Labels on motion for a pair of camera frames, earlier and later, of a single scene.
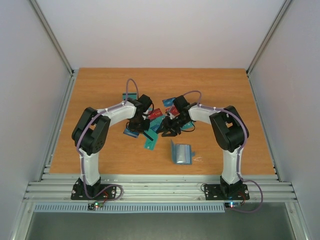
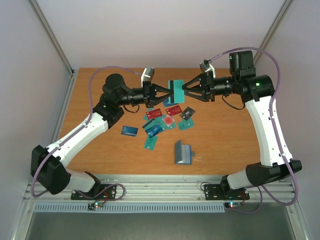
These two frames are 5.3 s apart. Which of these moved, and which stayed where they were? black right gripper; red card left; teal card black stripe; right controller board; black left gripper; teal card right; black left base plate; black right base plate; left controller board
Moved: black left gripper; black right gripper; teal card black stripe
Stayed: left controller board; black left base plate; right controller board; red card left; black right base plate; teal card right
